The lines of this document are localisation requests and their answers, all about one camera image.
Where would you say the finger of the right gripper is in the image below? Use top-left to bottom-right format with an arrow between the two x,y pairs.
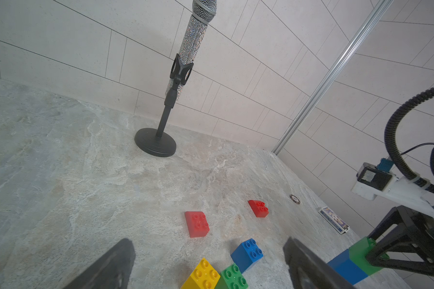
367,205 -> 425,246
365,242 -> 434,277

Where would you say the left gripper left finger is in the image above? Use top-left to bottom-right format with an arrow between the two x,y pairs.
65,238 -> 136,289

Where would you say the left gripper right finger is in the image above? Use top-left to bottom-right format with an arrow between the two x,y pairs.
283,237 -> 354,289

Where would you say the blue small lego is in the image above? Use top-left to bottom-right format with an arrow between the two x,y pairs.
230,238 -> 264,274
327,249 -> 368,285

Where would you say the green small lego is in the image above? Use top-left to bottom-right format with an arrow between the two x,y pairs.
348,237 -> 383,276
215,263 -> 248,289

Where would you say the red small lego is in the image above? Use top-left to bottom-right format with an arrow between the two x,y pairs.
184,211 -> 210,238
248,200 -> 269,218

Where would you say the yellow small lego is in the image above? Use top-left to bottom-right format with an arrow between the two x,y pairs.
181,258 -> 221,289

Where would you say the playing card box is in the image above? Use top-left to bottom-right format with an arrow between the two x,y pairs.
318,207 -> 350,234

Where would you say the black microphone stand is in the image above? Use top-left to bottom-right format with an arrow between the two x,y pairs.
134,54 -> 194,157

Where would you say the glitter microphone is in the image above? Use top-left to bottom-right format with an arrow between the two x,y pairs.
166,0 -> 217,96

